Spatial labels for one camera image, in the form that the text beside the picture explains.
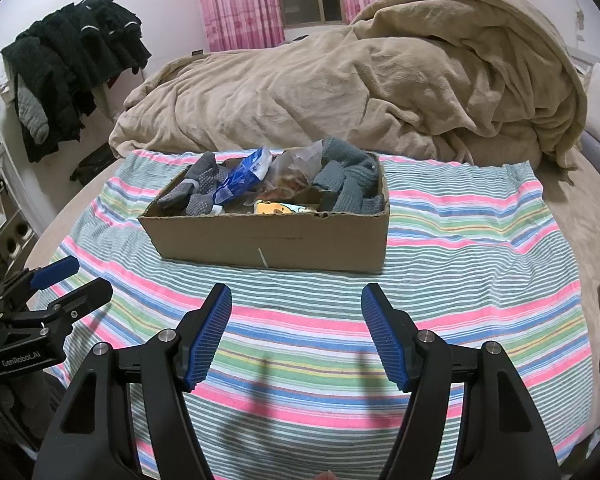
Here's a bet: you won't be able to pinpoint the black bag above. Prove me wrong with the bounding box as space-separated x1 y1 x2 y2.
70 142 117 186

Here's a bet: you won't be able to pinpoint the cartoon print tissue pack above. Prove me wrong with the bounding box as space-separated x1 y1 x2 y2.
253 200 319 215

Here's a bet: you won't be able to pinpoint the grey quilted garment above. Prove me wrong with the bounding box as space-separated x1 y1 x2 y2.
16 87 50 144

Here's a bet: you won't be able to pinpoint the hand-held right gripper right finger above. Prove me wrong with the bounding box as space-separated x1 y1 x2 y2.
361 282 563 480

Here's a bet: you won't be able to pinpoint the white and blue plastic packet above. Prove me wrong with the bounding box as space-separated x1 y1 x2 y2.
214 146 274 207

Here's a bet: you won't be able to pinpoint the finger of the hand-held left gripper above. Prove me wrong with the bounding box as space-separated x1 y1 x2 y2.
0 255 80 313
0 277 114 335

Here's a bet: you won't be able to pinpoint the pile of black clothes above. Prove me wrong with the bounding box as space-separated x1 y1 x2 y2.
1 0 152 163

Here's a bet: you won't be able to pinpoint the cardboard box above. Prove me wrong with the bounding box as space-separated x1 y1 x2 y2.
137 147 392 275

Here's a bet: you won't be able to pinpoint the beige blanket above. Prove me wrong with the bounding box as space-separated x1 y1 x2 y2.
109 0 588 169

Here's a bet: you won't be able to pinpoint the striped cloth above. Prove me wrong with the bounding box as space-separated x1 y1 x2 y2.
45 149 596 480

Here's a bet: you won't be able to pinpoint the clear snack bag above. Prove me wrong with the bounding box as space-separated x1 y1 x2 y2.
260 141 327 202

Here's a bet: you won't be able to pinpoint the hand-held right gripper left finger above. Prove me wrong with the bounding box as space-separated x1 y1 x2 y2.
32 282 233 480

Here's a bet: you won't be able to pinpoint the white shoes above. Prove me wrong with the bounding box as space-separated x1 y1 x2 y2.
6 230 34 262

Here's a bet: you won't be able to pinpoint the grey knitted sock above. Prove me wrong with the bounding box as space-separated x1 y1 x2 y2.
311 160 385 214
320 136 381 181

